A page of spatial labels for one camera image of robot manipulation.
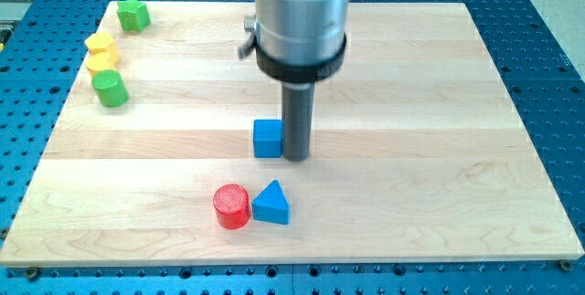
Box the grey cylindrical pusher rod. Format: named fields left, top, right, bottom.
left=282, top=83, right=314, bottom=162

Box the blue triangle block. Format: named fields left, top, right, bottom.
left=251, top=180, right=290, bottom=225

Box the yellow hexagon block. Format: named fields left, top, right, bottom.
left=84, top=32, right=120, bottom=64

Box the green cylinder block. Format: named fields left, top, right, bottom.
left=91, top=69, right=129, bottom=108

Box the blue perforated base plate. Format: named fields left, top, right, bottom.
left=1, top=0, right=584, bottom=294

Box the yellow heart block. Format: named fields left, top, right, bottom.
left=86, top=52, right=116, bottom=77

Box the blue cube block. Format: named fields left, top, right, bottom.
left=252, top=120, right=282, bottom=158

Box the light wooden board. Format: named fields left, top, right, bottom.
left=1, top=1, right=584, bottom=267

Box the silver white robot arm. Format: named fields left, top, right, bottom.
left=238, top=0, right=349, bottom=162

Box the red cylinder block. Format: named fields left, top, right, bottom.
left=212, top=184, right=250, bottom=229

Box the green star block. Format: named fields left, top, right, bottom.
left=117, top=0, right=151, bottom=32

